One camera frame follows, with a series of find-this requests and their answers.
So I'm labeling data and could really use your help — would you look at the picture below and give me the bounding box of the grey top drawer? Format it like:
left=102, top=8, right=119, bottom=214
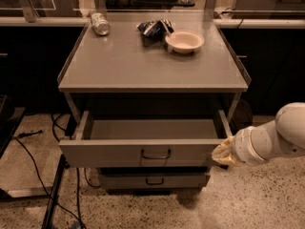
left=59, top=111, right=232, bottom=168

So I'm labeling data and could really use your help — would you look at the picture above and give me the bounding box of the grey drawer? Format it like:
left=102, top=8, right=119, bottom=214
left=59, top=111, right=232, bottom=168
left=98, top=166, right=210, bottom=190

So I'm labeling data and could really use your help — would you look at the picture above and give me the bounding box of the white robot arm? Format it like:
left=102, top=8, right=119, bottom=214
left=212, top=102, right=305, bottom=166

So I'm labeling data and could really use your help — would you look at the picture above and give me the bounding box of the grey metal drawer cabinet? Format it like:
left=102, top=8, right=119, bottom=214
left=56, top=10, right=253, bottom=197

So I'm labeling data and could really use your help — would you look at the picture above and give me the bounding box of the grey lower drawer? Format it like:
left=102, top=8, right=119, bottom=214
left=98, top=166, right=210, bottom=190

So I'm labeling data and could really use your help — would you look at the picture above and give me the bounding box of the white bowl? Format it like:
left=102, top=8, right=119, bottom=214
left=165, top=30, right=204, bottom=54

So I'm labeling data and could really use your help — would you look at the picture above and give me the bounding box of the blue white chip bag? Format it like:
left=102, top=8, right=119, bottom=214
left=137, top=19, right=174, bottom=37

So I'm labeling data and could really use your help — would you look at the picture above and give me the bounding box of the black stand leg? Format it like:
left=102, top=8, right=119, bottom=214
left=41, top=155, right=67, bottom=229

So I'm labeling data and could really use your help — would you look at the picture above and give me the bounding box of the silver soda can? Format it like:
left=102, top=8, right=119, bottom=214
left=91, top=12, right=111, bottom=36

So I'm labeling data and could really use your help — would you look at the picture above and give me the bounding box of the dark side table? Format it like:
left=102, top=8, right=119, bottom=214
left=0, top=95, right=25, bottom=158

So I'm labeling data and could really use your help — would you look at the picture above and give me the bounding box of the black floor cable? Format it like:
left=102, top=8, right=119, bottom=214
left=13, top=113, right=88, bottom=229

